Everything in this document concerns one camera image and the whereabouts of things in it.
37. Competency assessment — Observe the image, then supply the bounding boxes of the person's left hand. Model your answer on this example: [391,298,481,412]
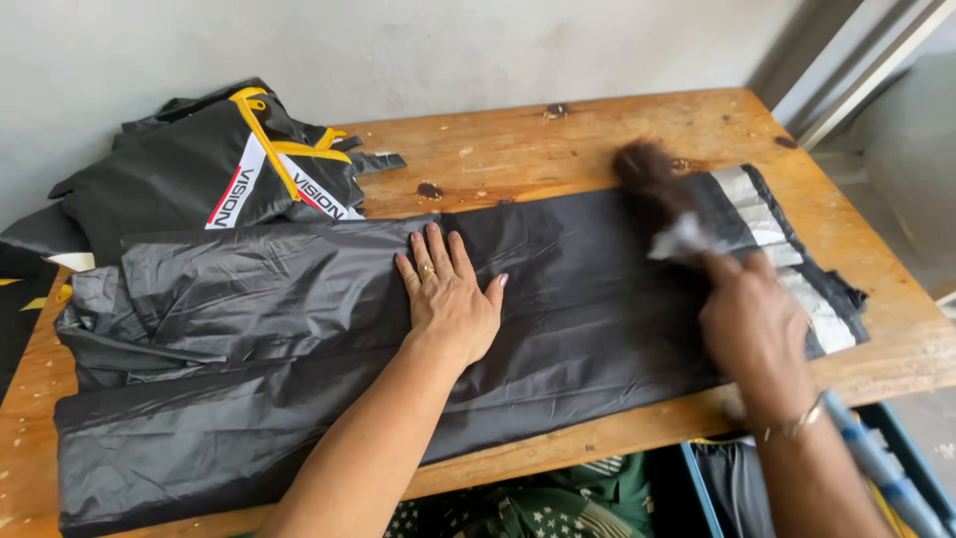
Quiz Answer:
[394,222,510,367]

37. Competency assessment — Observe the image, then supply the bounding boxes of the person's right hand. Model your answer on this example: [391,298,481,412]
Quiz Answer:
[697,249,817,423]

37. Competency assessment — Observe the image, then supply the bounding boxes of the dark brown brush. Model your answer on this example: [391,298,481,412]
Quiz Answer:
[611,138,721,264]

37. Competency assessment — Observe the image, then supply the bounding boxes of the black rain garment grey stripes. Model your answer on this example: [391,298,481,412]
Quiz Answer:
[54,164,872,538]

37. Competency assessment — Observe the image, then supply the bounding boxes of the blue plastic crate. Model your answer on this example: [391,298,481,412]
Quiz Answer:
[678,402,956,538]

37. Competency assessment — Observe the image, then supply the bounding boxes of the grey folded garment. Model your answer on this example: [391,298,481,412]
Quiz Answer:
[691,439,779,538]

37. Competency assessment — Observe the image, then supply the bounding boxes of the green star print dress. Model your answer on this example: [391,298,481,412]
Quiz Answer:
[232,451,660,538]

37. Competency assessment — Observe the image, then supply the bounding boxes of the heap of black yellow-trimmed garments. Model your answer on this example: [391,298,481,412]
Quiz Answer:
[0,77,409,270]

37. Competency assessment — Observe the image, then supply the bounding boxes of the black garment with yellow marks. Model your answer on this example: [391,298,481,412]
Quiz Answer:
[0,247,62,401]

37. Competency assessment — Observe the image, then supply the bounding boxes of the gold wrist bracelet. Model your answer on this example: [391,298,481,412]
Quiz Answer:
[762,395,827,443]

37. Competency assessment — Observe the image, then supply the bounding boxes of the white window frame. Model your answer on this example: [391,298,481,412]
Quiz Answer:
[747,0,956,152]

